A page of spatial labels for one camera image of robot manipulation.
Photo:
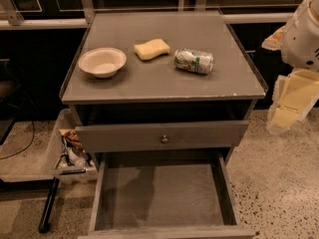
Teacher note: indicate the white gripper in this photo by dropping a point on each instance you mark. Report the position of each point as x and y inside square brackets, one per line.
[301, 44]

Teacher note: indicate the green white 7up can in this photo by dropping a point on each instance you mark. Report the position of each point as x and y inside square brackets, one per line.
[193, 61]

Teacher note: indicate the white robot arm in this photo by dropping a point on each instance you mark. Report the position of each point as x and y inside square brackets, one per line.
[296, 94]

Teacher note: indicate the grey wooden drawer cabinet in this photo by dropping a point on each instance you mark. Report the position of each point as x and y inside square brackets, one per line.
[156, 91]

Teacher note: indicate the open grey middle drawer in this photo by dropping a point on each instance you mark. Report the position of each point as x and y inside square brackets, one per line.
[164, 195]

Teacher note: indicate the grey top drawer with knob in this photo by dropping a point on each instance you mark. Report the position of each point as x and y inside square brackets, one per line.
[161, 136]

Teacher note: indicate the yellow sponge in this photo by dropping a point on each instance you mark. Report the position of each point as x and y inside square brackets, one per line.
[151, 49]

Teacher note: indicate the white paper bowl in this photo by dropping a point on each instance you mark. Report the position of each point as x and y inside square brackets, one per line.
[103, 62]

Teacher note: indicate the clear plastic bin with clutter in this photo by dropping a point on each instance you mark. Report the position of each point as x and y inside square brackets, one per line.
[62, 159]

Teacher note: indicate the black metal leg with wheel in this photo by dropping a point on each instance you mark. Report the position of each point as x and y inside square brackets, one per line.
[44, 225]

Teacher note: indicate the white horizontal rail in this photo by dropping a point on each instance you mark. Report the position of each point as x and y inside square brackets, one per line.
[81, 23]

